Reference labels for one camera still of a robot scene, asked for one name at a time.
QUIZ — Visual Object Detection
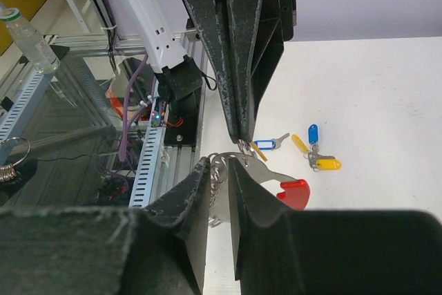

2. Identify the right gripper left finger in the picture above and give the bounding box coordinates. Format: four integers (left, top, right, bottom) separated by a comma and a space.
1, 158, 210, 294

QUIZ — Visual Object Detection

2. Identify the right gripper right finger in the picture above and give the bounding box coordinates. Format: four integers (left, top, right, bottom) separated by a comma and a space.
229, 160, 441, 294

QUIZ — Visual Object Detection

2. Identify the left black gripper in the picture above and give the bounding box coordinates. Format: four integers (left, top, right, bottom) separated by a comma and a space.
183, 0, 296, 143

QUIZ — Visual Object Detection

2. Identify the red handled metal keyring holder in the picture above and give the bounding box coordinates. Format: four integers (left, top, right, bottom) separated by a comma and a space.
209, 152, 310, 228

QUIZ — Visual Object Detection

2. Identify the yellow tag key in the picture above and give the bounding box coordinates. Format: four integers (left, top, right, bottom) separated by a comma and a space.
307, 152, 342, 171
291, 134, 309, 154
238, 140, 268, 166

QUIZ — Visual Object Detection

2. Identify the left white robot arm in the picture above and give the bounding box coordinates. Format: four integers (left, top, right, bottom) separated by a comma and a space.
118, 0, 296, 143

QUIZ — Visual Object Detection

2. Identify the spare keyring bundle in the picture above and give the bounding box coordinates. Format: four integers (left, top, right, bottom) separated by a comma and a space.
1, 137, 31, 184

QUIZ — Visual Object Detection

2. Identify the blue tag key lower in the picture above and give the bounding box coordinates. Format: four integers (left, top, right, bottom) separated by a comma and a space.
253, 133, 289, 151

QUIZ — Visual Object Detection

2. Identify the blue tag key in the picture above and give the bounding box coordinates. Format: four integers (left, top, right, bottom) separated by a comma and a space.
308, 124, 319, 146
253, 133, 289, 151

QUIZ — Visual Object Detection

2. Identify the yellow tag key flat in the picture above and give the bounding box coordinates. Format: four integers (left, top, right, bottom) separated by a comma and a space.
291, 134, 309, 154

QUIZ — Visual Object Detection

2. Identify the blue tag key upper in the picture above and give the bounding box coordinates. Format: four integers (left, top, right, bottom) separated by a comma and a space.
308, 124, 319, 146

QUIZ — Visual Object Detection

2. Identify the clear plastic bottle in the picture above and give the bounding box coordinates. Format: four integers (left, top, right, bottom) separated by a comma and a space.
1, 8, 60, 74

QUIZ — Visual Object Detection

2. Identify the slotted cable duct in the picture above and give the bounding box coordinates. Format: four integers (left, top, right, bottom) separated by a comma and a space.
128, 127, 163, 209

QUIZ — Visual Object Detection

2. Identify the aluminium front rail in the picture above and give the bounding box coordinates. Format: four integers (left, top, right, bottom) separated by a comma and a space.
39, 37, 206, 206

